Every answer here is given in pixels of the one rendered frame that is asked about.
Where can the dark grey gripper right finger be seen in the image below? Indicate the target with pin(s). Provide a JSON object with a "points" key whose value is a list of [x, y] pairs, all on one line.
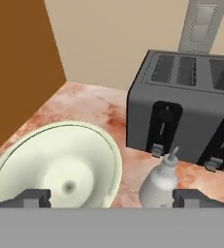
{"points": [[187, 197]]}

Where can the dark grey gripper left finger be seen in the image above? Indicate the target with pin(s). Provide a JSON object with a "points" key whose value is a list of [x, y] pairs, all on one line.
{"points": [[36, 197]]}

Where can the white squeeze bottle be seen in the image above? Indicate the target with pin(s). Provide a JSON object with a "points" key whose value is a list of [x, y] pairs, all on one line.
{"points": [[158, 184]]}

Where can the pale green mixing bowl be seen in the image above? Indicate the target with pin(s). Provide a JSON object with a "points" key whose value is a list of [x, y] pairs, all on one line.
{"points": [[58, 164]]}

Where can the brown cabinet side panel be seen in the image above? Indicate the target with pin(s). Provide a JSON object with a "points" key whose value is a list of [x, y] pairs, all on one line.
{"points": [[18, 71]]}

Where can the dark grey toaster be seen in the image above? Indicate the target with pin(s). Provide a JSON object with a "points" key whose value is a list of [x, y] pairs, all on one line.
{"points": [[187, 106]]}

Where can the grey wall switch plate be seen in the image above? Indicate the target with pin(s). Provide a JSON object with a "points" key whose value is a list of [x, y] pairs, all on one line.
{"points": [[202, 24]]}

